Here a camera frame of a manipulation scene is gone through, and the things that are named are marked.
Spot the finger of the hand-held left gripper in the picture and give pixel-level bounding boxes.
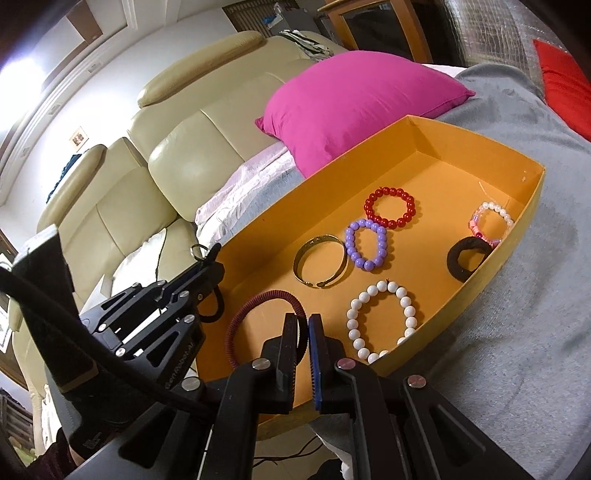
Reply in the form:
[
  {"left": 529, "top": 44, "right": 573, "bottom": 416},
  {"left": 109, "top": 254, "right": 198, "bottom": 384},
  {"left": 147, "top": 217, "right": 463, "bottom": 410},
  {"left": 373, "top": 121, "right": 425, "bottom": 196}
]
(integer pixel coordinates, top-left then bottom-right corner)
[
  {"left": 91, "top": 264, "right": 228, "bottom": 359},
  {"left": 81, "top": 244, "right": 222, "bottom": 325}
]

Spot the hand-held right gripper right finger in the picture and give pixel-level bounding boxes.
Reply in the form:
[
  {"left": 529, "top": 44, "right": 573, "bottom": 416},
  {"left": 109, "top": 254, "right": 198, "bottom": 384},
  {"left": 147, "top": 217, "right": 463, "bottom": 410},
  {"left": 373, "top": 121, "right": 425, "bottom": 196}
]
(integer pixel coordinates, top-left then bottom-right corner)
[{"left": 308, "top": 314, "right": 536, "bottom": 480}]

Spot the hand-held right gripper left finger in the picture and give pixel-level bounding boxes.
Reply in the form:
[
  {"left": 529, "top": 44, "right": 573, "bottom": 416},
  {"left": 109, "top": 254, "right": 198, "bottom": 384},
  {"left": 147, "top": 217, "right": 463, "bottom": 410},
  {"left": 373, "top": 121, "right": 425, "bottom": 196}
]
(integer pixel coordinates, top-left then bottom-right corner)
[{"left": 92, "top": 313, "right": 309, "bottom": 480}]

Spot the dark red coil bracelet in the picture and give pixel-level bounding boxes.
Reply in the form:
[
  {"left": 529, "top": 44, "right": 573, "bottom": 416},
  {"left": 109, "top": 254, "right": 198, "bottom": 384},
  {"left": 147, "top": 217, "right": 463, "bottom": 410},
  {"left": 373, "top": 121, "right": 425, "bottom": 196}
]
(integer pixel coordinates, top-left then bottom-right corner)
[{"left": 225, "top": 290, "right": 309, "bottom": 371}]

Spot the orange cardboard box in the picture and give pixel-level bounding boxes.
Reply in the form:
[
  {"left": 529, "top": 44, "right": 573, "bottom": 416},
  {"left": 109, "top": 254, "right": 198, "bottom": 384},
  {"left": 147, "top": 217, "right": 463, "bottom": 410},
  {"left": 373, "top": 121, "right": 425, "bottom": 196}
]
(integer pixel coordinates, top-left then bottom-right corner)
[{"left": 191, "top": 115, "right": 547, "bottom": 424}]

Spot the red bead bracelet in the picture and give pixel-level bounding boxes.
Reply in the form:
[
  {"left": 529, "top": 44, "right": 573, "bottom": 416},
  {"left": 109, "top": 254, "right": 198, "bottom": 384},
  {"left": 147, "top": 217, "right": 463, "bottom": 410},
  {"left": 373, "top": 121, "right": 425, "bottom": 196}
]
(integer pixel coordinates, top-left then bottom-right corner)
[{"left": 363, "top": 185, "right": 417, "bottom": 230}]

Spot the black fabric scrunchie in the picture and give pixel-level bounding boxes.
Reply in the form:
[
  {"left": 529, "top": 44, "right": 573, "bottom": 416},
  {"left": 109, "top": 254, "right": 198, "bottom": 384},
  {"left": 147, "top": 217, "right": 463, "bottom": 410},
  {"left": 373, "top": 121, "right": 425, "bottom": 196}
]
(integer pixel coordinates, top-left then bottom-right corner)
[{"left": 446, "top": 237, "right": 495, "bottom": 284}]

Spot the pink and white bead bracelet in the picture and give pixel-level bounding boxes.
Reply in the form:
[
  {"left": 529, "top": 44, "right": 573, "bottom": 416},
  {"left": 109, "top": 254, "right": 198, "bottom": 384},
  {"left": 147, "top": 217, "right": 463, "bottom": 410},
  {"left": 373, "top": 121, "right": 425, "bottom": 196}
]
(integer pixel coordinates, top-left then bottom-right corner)
[{"left": 468, "top": 200, "right": 516, "bottom": 250}]

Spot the white cloth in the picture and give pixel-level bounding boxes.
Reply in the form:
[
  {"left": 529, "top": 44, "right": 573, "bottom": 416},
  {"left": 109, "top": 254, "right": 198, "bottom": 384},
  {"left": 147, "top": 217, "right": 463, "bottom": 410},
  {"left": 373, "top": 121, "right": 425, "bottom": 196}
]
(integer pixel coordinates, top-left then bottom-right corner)
[{"left": 110, "top": 230, "right": 168, "bottom": 297}]

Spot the gold metal bangle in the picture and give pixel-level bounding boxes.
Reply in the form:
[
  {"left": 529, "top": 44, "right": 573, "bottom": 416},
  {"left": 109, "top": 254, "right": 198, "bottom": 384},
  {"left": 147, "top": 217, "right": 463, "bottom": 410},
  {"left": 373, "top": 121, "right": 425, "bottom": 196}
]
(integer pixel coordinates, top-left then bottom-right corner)
[{"left": 293, "top": 234, "right": 348, "bottom": 289}]

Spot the pale pink bed sheet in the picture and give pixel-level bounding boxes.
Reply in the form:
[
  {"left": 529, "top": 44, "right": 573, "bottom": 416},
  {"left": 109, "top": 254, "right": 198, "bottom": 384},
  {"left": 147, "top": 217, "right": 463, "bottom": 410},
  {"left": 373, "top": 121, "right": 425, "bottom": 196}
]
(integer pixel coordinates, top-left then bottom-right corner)
[{"left": 194, "top": 142, "right": 306, "bottom": 241}]

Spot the beige leather sofa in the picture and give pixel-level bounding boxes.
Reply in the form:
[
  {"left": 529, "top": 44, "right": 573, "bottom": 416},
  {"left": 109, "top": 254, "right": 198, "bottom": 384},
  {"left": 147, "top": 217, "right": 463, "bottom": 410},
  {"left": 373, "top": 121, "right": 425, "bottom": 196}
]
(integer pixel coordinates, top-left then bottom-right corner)
[{"left": 11, "top": 30, "right": 348, "bottom": 403}]

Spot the dark blue cloth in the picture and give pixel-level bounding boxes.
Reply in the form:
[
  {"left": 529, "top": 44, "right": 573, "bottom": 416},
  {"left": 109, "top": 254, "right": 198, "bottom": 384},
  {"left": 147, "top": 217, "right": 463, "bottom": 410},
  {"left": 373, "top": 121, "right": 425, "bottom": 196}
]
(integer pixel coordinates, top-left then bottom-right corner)
[{"left": 44, "top": 150, "right": 89, "bottom": 205}]

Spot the grey blanket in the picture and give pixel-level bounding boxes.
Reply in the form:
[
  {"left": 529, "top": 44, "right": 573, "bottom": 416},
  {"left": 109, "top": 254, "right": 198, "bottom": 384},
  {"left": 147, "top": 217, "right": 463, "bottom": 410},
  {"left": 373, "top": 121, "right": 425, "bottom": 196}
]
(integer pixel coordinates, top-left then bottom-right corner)
[{"left": 198, "top": 62, "right": 591, "bottom": 480}]

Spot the pink pillow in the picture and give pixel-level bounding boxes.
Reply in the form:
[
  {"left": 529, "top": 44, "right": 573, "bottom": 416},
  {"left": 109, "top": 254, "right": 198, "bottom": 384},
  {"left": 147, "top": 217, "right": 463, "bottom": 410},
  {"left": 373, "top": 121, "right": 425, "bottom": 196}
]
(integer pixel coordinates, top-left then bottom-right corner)
[{"left": 254, "top": 49, "right": 476, "bottom": 179}]

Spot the zebra striped cloth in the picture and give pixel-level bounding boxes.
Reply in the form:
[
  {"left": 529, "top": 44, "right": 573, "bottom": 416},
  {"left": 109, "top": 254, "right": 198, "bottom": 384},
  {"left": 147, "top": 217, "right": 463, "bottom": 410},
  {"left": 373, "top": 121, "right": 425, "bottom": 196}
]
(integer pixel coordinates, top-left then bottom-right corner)
[{"left": 279, "top": 28, "right": 334, "bottom": 64}]

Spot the brown slatted panel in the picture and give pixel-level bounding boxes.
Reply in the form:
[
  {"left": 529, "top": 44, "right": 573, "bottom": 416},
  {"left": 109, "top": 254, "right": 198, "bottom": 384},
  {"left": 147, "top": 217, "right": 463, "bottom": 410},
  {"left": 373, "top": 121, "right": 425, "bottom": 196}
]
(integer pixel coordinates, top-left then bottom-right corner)
[{"left": 222, "top": 0, "right": 296, "bottom": 34}]

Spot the grey box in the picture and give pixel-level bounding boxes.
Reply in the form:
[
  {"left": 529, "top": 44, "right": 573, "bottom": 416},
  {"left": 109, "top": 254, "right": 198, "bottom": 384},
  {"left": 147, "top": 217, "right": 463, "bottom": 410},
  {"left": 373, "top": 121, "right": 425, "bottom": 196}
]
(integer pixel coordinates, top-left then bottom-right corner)
[{"left": 274, "top": 2, "right": 320, "bottom": 33}]

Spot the wooden glass-door cabinet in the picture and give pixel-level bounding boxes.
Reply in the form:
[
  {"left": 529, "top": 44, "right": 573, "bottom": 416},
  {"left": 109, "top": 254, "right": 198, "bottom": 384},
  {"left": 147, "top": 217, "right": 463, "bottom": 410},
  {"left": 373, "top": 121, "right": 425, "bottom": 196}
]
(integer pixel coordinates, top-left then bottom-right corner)
[{"left": 318, "top": 0, "right": 463, "bottom": 66}]

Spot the red pillow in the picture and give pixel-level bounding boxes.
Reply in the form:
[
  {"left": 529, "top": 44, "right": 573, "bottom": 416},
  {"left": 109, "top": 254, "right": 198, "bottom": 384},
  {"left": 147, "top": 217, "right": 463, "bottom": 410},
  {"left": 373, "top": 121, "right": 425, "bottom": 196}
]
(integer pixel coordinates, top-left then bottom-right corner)
[{"left": 532, "top": 38, "right": 591, "bottom": 142}]

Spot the silver foil mat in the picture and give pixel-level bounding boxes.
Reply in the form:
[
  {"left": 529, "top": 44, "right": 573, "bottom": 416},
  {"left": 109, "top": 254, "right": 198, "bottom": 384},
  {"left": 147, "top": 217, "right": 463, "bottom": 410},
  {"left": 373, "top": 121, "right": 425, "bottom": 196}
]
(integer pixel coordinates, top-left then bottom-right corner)
[{"left": 442, "top": 0, "right": 591, "bottom": 93}]

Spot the thin black floor cable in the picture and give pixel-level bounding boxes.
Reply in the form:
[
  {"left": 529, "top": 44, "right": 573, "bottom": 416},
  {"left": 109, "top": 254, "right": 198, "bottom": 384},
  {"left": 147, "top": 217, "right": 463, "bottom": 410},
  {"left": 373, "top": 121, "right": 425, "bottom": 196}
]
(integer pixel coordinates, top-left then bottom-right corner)
[{"left": 251, "top": 433, "right": 325, "bottom": 463}]

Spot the purple bead bracelet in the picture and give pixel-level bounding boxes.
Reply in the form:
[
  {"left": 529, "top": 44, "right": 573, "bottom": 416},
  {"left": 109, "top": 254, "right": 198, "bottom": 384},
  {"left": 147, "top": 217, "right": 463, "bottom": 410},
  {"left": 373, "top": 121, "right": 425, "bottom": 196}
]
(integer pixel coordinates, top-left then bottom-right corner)
[{"left": 344, "top": 219, "right": 390, "bottom": 272}]

